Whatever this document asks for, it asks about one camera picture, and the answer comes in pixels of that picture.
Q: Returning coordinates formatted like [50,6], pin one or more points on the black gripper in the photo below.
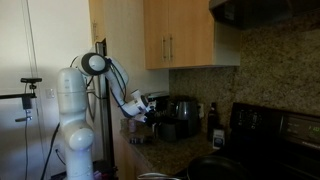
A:
[151,115]

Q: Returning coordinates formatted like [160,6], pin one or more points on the dark air fryer drawer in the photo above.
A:
[171,130]

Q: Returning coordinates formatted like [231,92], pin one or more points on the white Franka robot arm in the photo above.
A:
[75,116]

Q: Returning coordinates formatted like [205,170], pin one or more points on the black coffee maker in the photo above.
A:
[160,100]

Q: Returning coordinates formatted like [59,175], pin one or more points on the small black countertop device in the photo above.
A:
[141,139]

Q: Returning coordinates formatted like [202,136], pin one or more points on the pale soda can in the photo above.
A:
[132,125]

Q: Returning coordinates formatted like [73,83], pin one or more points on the dark glass bottle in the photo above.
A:
[212,121]

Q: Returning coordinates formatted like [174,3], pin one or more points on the wooden base cabinet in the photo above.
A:
[128,160]

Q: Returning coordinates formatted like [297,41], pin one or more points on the silver pot lid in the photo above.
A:
[160,176]

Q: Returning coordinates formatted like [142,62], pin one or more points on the stainless steel refrigerator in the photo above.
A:
[104,133]

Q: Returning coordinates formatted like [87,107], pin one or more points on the white labelled small container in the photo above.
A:
[218,139]

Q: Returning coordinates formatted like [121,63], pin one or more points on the black frying pan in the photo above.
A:
[216,168]

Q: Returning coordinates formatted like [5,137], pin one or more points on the wooden upper cabinet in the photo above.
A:
[190,33]

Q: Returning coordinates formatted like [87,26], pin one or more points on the tall wooden pantry cabinet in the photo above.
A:
[123,30]

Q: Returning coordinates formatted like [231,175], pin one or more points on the black kitchen stove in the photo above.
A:
[273,140]

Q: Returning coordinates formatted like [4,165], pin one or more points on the silver door lever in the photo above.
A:
[24,118]

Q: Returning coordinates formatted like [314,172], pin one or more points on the dark range hood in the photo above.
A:
[266,11]

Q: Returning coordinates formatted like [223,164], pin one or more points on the white wall outlet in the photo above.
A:
[201,110]

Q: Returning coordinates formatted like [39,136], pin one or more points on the white light switch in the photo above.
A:
[50,93]

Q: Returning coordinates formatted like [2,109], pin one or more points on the black camera on stand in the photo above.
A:
[30,80]

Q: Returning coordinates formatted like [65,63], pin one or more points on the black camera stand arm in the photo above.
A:
[16,96]

